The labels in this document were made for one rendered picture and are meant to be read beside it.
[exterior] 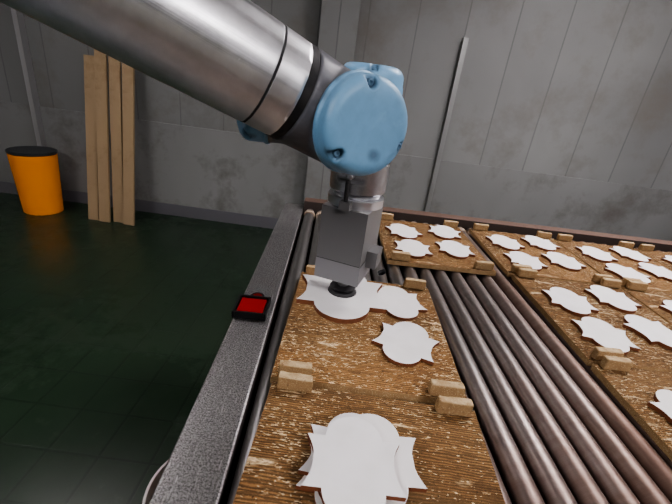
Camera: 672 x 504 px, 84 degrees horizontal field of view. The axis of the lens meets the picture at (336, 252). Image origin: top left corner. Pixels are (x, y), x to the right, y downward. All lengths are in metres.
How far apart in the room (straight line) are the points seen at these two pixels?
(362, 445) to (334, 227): 0.30
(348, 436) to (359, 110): 0.44
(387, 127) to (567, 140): 3.80
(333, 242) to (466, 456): 0.38
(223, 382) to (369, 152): 0.53
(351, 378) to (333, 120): 0.53
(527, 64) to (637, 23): 0.85
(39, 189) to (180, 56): 4.06
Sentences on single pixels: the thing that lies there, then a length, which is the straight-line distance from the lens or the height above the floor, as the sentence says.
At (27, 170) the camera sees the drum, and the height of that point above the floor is 0.42.
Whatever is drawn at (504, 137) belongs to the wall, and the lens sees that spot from 3.85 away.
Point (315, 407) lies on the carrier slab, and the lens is 0.66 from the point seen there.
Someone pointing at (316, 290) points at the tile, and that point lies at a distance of 0.56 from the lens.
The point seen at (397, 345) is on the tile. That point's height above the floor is 0.94.
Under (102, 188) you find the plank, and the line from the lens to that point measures 4.06.
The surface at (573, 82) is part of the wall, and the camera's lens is 4.02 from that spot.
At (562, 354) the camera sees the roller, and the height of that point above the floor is 0.92.
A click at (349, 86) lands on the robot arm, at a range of 0.28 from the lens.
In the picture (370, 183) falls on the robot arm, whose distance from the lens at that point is 0.47.
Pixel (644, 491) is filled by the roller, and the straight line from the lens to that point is 0.81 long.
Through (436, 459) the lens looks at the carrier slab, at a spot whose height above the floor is 0.94.
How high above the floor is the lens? 1.41
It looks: 24 degrees down
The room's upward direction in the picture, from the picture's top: 8 degrees clockwise
